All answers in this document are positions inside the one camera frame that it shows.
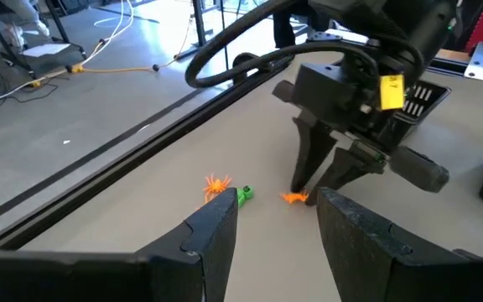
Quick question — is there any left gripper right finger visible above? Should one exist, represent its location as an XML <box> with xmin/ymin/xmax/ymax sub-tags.
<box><xmin>317</xmin><ymin>186</ymin><xmax>477</xmax><ymax>302</ymax></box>

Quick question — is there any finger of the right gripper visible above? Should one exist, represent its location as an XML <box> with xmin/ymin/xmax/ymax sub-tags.
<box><xmin>316</xmin><ymin>140</ymin><xmax>387</xmax><ymax>206</ymax></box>
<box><xmin>290</xmin><ymin>116</ymin><xmax>338</xmax><ymax>194</ymax></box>

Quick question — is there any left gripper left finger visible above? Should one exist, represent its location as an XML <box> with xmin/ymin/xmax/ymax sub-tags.
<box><xmin>137</xmin><ymin>187</ymin><xmax>240</xmax><ymax>302</ymax></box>

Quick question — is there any orange plastic spider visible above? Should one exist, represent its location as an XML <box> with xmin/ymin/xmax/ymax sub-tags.
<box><xmin>280</xmin><ymin>190</ymin><xmax>310</xmax><ymax>206</ymax></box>
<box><xmin>202</xmin><ymin>173</ymin><xmax>233</xmax><ymax>206</ymax></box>

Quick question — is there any green plastic Halloween toy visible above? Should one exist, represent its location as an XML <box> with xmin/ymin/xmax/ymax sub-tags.
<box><xmin>236</xmin><ymin>185</ymin><xmax>256</xmax><ymax>208</ymax></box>

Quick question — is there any yellow tag label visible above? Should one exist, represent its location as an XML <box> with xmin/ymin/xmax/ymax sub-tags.
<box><xmin>378</xmin><ymin>74</ymin><xmax>406</xmax><ymax>112</ymax></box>

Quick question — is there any grey table mat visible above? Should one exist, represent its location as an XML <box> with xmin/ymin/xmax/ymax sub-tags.
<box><xmin>14</xmin><ymin>49</ymin><xmax>483</xmax><ymax>302</ymax></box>

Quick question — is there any person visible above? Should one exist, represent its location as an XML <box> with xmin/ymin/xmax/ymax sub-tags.
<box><xmin>0</xmin><ymin>0</ymin><xmax>52</xmax><ymax>48</ymax></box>
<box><xmin>273</xmin><ymin>8</ymin><xmax>309</xmax><ymax>49</ymax></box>

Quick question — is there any black tripod stand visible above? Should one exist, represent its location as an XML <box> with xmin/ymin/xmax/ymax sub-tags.
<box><xmin>174</xmin><ymin>0</ymin><xmax>230</xmax><ymax>60</ymax></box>

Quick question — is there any white paper sheet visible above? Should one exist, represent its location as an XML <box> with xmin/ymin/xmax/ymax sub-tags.
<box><xmin>21</xmin><ymin>41</ymin><xmax>73</xmax><ymax>59</ymax></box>

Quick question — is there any black floor stand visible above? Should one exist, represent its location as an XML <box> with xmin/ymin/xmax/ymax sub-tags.
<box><xmin>0</xmin><ymin>0</ymin><xmax>87</xmax><ymax>81</ymax></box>

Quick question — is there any black rail clamp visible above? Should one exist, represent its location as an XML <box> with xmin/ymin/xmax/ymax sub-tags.
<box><xmin>231</xmin><ymin>52</ymin><xmax>270</xmax><ymax>85</ymax></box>

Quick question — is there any black metal table frame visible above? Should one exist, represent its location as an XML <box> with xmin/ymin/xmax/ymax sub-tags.
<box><xmin>0</xmin><ymin>54</ymin><xmax>297</xmax><ymax>255</ymax></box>

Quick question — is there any black sleeved gripper cable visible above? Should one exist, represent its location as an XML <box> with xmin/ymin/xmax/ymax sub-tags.
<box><xmin>184</xmin><ymin>0</ymin><xmax>425</xmax><ymax>89</ymax></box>

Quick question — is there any yellow extension cable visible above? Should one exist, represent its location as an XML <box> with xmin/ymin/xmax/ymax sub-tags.
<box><xmin>29</xmin><ymin>16</ymin><xmax>195</xmax><ymax>89</ymax></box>

